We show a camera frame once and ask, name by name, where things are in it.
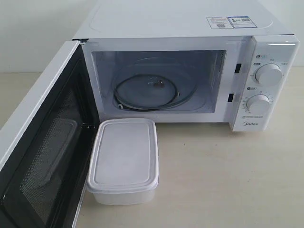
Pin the white lidded plastic container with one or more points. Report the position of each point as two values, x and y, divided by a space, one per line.
124 166

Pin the white microwave door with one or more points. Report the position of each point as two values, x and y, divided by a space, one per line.
46 145

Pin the white Midea microwave body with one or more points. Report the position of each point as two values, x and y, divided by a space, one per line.
160 59

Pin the lower white timer knob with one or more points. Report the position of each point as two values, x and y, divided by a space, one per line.
258 104

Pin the white red warning sticker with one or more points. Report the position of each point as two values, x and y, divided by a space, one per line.
219 23

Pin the upper white control knob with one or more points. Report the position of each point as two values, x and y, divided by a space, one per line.
269 75

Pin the blue energy label sticker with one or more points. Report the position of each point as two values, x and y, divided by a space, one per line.
241 22

